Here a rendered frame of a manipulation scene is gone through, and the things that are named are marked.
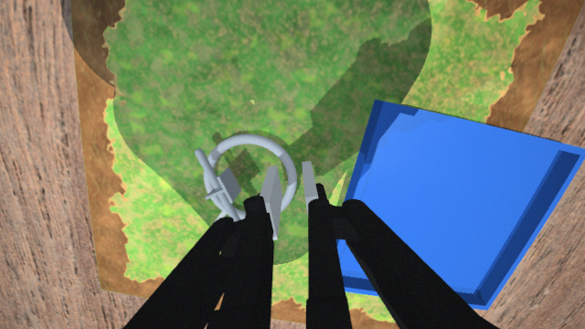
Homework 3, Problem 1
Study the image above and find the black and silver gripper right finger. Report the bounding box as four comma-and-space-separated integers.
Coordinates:
302, 161, 500, 329

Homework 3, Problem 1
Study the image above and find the blue tray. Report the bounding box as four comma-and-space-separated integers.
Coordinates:
344, 100, 585, 311

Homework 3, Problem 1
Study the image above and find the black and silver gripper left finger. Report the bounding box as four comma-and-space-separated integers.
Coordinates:
123, 166, 282, 329

